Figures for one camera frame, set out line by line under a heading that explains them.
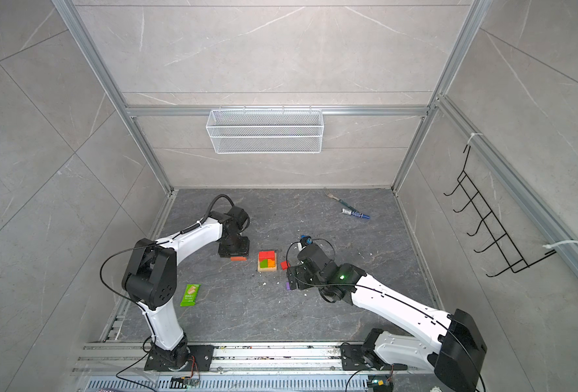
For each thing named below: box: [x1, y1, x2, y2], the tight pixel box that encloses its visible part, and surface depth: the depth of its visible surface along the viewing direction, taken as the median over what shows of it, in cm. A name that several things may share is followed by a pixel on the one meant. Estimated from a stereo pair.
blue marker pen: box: [341, 208, 371, 220], surface depth 112 cm
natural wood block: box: [257, 251, 277, 272], surface depth 94 cm
